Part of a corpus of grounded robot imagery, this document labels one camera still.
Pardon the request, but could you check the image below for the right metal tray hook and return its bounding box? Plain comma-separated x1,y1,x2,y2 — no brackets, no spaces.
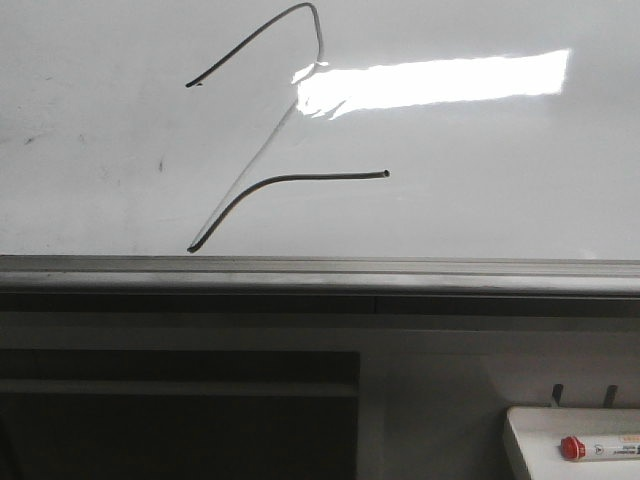
602,384,618,409

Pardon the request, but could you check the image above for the dark rectangular panel below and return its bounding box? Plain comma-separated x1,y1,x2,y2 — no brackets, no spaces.
1,349,360,479

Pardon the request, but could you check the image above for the white marker tray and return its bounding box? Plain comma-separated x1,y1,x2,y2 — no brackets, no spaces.
503,407,639,479

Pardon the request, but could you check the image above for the red-capped white marker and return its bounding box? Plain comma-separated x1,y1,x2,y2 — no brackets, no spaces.
560,434,639,462

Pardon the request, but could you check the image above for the metal tray hook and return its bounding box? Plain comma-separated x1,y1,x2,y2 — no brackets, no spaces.
602,384,618,409
550,383,564,408

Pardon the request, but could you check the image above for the left metal tray hook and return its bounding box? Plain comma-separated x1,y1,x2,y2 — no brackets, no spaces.
550,383,564,408

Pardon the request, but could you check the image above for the grey aluminium whiteboard ledge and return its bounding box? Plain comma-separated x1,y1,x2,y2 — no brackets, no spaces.
1,255,639,317

